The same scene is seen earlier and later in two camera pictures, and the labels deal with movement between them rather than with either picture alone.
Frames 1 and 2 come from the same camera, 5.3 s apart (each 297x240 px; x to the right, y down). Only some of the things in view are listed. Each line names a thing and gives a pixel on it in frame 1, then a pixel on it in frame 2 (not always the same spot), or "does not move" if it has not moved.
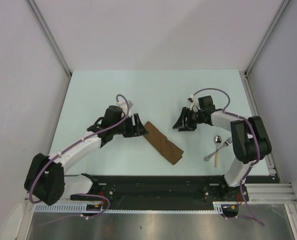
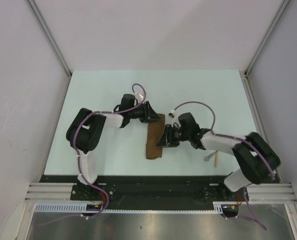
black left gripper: (138, 129) → (149, 114)
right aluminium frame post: (283, 6) does not move
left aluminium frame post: (49, 36) does not move
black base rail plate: (170, 189) does not move
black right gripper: (182, 124) → (167, 140)
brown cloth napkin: (164, 145) → (155, 130)
